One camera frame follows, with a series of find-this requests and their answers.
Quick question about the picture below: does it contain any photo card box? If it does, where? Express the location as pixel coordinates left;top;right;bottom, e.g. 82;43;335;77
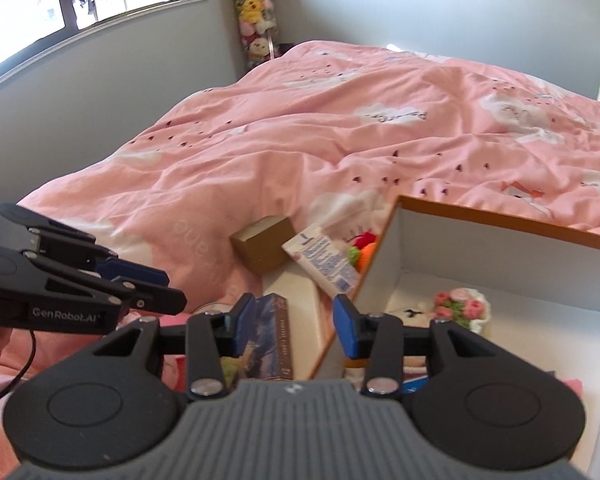
221;294;294;390

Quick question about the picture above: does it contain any white long box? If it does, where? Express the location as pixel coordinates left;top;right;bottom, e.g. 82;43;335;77
262;260;332;380

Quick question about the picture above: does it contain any crochet orange fruit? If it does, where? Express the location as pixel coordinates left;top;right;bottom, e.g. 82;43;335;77
347;232;378;273

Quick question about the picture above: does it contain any crochet bear with flowers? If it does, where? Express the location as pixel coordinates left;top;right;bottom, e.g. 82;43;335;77
384;286;492;336

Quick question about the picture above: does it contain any white cream tube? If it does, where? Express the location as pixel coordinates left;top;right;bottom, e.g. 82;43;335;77
282;224;360;298

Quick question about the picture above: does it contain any gold gift box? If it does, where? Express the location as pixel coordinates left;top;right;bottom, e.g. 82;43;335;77
230;216;296;275

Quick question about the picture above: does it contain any orange cardboard box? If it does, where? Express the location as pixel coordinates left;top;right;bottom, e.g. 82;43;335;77
300;197;600;479

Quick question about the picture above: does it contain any pink bed duvet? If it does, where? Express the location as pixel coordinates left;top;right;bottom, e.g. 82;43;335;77
26;41;600;479

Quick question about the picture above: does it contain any plush toy column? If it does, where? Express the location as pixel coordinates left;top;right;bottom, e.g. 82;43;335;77
234;0;279;70

